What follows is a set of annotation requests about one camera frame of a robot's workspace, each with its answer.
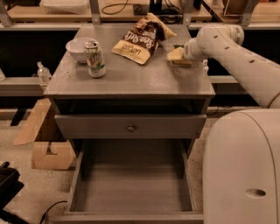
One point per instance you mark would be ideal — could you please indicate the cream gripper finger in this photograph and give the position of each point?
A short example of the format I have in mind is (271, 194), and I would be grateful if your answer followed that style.
(176, 54)

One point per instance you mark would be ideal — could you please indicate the green and yellow sponge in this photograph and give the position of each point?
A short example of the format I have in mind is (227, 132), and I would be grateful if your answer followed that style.
(184, 61)

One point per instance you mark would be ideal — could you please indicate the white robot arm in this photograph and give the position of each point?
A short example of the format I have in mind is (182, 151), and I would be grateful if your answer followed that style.
(241, 162)

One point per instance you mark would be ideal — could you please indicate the grey wooden drawer cabinet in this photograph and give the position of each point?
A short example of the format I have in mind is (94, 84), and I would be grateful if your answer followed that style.
(156, 88)

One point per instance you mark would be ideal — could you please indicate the grey middle drawer with knob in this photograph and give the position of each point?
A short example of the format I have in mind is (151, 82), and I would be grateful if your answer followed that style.
(130, 126)

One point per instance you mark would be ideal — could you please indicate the open grey bottom drawer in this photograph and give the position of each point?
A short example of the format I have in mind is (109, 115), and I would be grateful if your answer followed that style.
(131, 181)

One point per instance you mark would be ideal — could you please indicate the clear pump bottle right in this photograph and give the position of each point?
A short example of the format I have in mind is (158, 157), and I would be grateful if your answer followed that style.
(205, 67)

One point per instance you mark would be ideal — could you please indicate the brown chip bag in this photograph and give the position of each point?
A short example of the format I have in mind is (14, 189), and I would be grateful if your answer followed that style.
(142, 40)

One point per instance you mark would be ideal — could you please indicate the green soda can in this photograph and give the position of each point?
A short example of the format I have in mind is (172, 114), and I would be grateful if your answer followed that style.
(95, 59)

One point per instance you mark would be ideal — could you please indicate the white ceramic bowl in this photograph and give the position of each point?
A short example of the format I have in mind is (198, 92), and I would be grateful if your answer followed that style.
(76, 48)

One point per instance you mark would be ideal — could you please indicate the clear sanitizer bottle left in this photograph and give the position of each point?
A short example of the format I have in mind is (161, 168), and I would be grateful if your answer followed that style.
(43, 73)

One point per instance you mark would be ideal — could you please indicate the white plastic bag on shelf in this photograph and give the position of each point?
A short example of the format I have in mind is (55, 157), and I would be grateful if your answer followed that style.
(65, 6)

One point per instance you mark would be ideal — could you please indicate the cardboard box on floor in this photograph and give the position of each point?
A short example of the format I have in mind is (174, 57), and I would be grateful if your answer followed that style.
(50, 150)

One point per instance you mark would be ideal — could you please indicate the black object lower left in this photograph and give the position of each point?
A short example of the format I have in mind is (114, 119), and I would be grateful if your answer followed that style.
(9, 188)

